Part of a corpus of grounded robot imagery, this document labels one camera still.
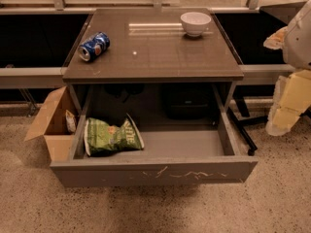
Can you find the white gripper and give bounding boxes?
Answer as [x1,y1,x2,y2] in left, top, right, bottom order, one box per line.
[263,0,311,136]

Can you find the green jalapeno chip bag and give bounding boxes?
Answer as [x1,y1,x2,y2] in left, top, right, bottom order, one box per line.
[84,115,145,156]

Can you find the crumpled snack bag in box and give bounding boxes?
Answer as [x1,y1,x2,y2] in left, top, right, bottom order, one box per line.
[65,111,77,134]

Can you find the black stand legs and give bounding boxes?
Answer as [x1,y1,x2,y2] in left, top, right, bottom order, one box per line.
[228,98,311,156]

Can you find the white ceramic bowl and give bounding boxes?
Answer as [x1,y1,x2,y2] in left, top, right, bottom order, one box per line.
[180,12,212,37]

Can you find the blue pepsi can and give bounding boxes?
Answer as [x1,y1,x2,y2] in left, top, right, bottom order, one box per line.
[78,32,110,62]

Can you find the open cardboard box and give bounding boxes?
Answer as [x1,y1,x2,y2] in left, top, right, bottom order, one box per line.
[24,86,78,161]

